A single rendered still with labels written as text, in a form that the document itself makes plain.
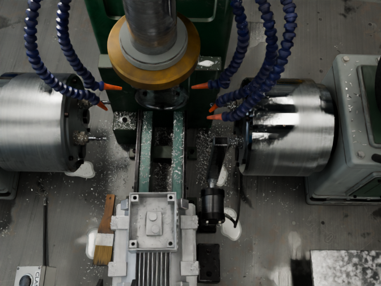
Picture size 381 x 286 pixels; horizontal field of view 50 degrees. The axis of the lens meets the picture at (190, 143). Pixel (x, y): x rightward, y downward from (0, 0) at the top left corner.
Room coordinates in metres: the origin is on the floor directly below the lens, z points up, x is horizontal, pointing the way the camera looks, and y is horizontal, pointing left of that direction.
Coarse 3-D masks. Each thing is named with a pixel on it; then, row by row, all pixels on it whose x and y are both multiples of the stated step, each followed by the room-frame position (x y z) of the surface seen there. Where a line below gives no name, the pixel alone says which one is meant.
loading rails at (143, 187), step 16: (144, 112) 0.52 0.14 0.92; (176, 112) 0.53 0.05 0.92; (144, 128) 0.47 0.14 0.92; (144, 144) 0.42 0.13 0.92; (176, 144) 0.43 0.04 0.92; (144, 160) 0.37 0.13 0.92; (160, 160) 0.41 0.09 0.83; (176, 160) 0.38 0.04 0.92; (176, 176) 0.33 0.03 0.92; (176, 192) 0.29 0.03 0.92
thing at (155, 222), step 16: (144, 192) 0.22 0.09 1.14; (160, 192) 0.22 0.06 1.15; (144, 208) 0.20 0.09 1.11; (160, 208) 0.20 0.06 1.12; (176, 208) 0.20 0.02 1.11; (128, 224) 0.15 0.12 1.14; (144, 224) 0.16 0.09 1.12; (160, 224) 0.16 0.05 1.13; (176, 224) 0.17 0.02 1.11; (128, 240) 0.12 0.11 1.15; (144, 240) 0.13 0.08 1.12; (160, 240) 0.13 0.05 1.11; (176, 240) 0.13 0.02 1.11
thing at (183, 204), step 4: (124, 200) 0.22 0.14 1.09; (128, 200) 0.22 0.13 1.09; (180, 200) 0.22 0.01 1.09; (184, 200) 0.23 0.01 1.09; (124, 204) 0.21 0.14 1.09; (128, 204) 0.21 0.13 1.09; (180, 204) 0.21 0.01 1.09; (184, 204) 0.22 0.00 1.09; (188, 204) 0.22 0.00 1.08; (124, 208) 0.20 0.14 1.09; (128, 208) 0.20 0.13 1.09; (180, 208) 0.21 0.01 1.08; (184, 208) 0.21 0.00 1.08; (188, 208) 0.21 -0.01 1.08; (120, 284) 0.04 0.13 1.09; (124, 284) 0.04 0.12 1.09; (128, 284) 0.04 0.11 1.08; (176, 284) 0.05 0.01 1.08; (180, 284) 0.05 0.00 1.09; (184, 284) 0.05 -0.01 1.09; (188, 284) 0.05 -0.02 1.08
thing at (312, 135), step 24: (288, 96) 0.47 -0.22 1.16; (312, 96) 0.47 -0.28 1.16; (240, 120) 0.46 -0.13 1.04; (264, 120) 0.40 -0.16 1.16; (288, 120) 0.41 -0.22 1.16; (312, 120) 0.41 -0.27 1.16; (240, 144) 0.38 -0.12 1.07; (264, 144) 0.36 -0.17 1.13; (288, 144) 0.36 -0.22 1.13; (312, 144) 0.36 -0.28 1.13; (240, 168) 0.35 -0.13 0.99; (264, 168) 0.32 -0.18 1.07; (288, 168) 0.33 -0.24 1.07; (312, 168) 0.33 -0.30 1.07
